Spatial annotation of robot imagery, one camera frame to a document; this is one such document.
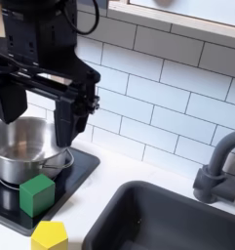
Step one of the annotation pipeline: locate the dark grey tap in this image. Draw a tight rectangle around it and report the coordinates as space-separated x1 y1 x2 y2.
192 129 235 204

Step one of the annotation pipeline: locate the dark grey sink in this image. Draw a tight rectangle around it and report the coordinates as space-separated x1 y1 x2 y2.
82 180 235 250

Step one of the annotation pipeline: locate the steel pot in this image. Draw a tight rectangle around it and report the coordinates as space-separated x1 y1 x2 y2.
0 116 75 187

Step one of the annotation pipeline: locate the black toy cooktop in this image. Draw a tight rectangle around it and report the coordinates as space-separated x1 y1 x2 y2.
0 146 101 237

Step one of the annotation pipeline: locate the light wood upper cabinet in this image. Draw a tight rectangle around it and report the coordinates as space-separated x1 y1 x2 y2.
107 0 235 50

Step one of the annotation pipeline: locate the thin black cable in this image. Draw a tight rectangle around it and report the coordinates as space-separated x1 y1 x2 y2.
60 0 100 36

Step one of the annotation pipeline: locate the yellow toy block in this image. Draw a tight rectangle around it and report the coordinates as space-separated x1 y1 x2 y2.
30 220 69 250

